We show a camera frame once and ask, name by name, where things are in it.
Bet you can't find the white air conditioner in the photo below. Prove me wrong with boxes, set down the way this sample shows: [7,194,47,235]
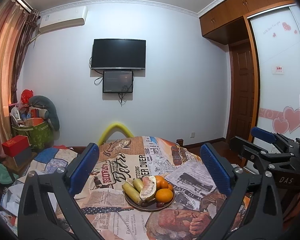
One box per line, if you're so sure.
[39,6,88,34]

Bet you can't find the teal fabric item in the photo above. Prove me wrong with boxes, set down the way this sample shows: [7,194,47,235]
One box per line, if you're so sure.
[0,159,15,187]

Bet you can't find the green fabric bag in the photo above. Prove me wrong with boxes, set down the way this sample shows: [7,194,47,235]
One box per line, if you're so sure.
[12,121,54,151]

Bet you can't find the large orange with sticker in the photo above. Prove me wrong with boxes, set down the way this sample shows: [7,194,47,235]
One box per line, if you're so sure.
[155,188,174,203]

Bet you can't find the dark brown round plate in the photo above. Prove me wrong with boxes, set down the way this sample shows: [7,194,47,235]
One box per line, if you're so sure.
[124,180,175,212]

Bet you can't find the black wall television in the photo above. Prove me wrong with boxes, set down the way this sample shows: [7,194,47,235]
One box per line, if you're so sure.
[91,39,147,71]

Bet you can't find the brown wooden door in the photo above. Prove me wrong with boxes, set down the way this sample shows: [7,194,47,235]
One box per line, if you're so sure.
[229,41,256,146]

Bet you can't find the yellow foam tube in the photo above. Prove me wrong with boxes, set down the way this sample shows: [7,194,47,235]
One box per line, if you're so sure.
[98,123,133,146]

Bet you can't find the white sliding wardrobe door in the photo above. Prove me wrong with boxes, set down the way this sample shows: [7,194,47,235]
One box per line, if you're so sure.
[249,4,300,155]

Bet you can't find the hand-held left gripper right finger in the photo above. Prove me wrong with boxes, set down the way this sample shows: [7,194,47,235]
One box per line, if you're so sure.
[200,143,284,240]

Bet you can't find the red box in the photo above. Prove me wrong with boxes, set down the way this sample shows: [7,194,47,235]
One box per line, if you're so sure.
[2,135,30,157]

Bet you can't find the large yellow-green banana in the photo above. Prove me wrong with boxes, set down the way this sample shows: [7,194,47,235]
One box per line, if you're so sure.
[122,181,142,204]

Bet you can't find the newspaper print blanket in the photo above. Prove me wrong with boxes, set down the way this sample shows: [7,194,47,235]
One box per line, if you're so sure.
[0,135,253,240]

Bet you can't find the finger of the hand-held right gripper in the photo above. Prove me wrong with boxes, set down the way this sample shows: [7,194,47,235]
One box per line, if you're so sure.
[230,136,300,175]
[250,127,300,153]

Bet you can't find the wooden overhead cabinet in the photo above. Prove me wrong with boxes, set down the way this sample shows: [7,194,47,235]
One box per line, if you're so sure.
[199,0,297,46]

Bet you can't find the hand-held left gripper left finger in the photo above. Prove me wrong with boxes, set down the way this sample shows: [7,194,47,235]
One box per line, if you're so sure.
[19,142,100,240]

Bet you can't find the red plastic bag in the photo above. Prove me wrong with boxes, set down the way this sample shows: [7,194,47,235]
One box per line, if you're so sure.
[21,89,33,105]

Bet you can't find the small black wall monitor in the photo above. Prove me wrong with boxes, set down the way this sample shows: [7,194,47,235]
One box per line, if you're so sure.
[102,70,133,94]

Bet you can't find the small white fan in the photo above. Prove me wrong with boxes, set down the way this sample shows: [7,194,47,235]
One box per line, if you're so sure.
[11,107,22,123]

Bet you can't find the brown striped curtain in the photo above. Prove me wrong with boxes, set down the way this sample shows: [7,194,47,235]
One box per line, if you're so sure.
[0,0,40,162]

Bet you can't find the slim yellow-green banana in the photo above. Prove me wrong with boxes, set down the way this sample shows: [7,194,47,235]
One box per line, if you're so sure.
[132,179,144,193]

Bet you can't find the large peeled pomelo segment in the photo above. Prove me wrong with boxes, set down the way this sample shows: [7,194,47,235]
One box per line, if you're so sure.
[139,176,157,202]

